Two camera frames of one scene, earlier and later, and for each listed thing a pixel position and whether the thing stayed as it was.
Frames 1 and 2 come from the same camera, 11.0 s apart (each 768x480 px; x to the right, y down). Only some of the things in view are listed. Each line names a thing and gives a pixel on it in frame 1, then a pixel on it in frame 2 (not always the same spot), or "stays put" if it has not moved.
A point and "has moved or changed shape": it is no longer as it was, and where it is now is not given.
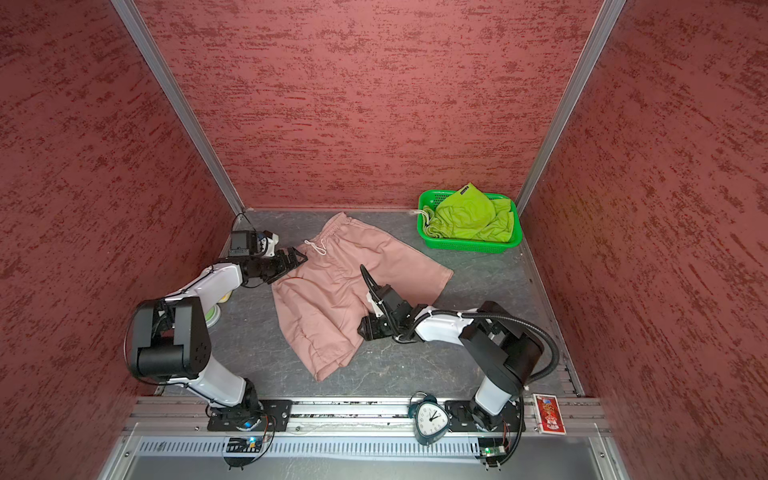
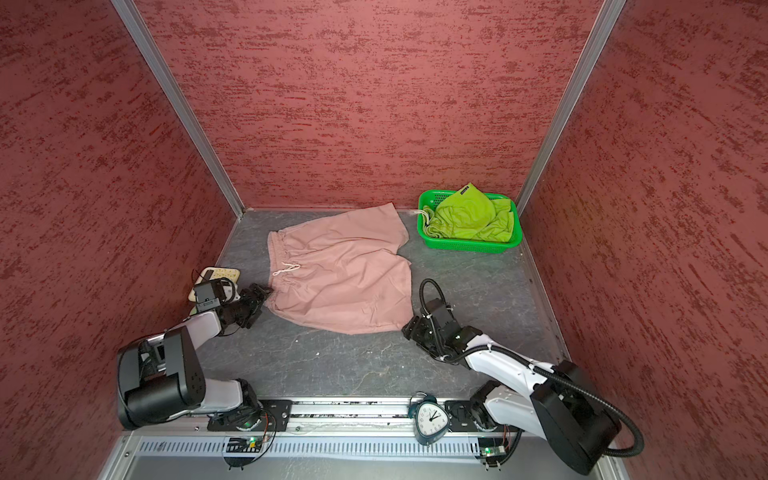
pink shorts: x=323 y=301 has moved or changed shape
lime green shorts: x=469 y=213 stays put
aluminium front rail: x=585 y=415 stays put
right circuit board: x=492 y=448 stays put
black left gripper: x=284 y=267 -> x=255 y=302
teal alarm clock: x=431 y=419 stays put
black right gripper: x=372 y=332 -> x=416 y=325
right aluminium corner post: x=608 y=16 stays put
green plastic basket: x=429 y=198 stays put
